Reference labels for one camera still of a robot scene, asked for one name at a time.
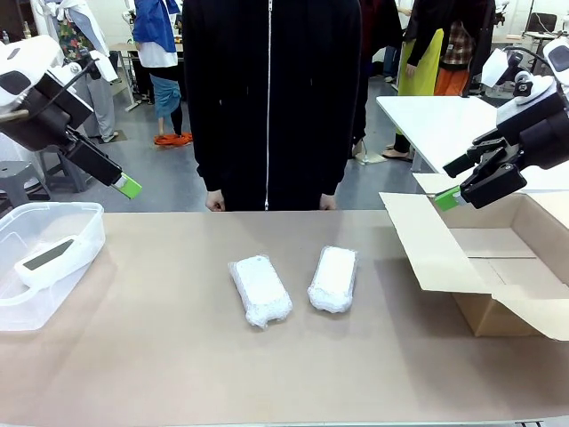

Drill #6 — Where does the person's right hand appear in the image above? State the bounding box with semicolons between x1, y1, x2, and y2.
204;189;228;213

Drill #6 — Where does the orange cloth on floor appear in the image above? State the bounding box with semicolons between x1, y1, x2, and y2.
153;132;194;148

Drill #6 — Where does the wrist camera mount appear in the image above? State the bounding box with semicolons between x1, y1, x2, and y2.
52;49;120;85
481;46;557;122

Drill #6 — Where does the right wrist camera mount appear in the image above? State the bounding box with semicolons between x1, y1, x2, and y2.
481;46;557;122

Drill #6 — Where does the white side table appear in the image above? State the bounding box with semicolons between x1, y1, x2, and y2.
375;94;510;175

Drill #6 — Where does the figure in blue white clothes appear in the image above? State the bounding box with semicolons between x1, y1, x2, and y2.
132;0;188;137

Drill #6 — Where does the person in yellow apron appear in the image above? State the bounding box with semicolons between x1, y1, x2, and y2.
381;0;446;162

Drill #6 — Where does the mannequin with floral shirt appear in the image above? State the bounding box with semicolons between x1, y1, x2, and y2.
30;0;120;144

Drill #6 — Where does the grey metal stool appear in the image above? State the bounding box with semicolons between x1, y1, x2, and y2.
0;160;52;209

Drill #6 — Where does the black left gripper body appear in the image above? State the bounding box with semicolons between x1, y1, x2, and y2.
0;72;97;155

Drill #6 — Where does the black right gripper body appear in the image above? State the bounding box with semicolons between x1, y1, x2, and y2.
494;90;569;171

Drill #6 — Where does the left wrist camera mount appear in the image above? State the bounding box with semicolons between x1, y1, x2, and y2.
52;49;120;85

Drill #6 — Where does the bulky bubble-wrapped clock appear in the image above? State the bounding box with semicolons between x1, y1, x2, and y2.
307;246;360;315

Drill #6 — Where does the white unwrapped digital clock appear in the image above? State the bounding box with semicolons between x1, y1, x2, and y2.
13;235;92;290

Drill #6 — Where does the person in blue jeans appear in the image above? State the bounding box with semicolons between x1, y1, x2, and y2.
381;43;400;85

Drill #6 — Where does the brown cardboard box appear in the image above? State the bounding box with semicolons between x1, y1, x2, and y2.
378;173;569;342

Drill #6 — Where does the thin black camera cable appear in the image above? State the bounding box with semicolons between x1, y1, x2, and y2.
24;56;100;120

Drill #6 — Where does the background long workbench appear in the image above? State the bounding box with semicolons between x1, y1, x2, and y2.
108;40;186;113

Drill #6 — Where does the background white work desk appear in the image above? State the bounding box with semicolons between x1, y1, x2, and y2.
488;12;565;50

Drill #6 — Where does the clear plastic bin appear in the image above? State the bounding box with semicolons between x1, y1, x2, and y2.
0;201;107;333

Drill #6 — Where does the person in plaid orange clothes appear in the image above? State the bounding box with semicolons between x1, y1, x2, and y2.
434;0;496;98

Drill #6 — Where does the person in black hoodie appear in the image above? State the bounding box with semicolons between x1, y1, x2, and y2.
181;0;362;213

